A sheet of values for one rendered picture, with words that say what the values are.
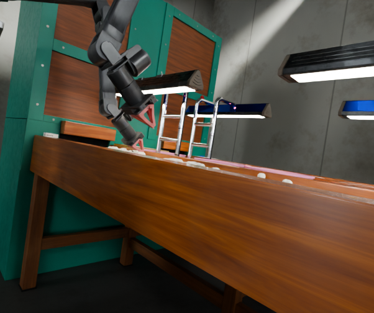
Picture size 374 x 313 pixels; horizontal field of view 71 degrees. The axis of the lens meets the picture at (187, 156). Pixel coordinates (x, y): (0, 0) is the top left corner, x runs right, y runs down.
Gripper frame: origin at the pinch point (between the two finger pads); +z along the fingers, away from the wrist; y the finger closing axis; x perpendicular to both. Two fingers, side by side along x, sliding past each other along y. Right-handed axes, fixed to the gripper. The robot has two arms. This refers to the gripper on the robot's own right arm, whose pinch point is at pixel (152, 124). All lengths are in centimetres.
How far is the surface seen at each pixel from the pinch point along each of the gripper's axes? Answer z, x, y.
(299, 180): 30.4, -11.9, -35.1
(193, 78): 1.7, -28.9, 5.4
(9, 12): -68, -79, 255
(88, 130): 13, -7, 77
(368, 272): 3, 21, -61
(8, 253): 36, 63, 87
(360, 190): 30, -12, -51
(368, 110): 44, -63, -41
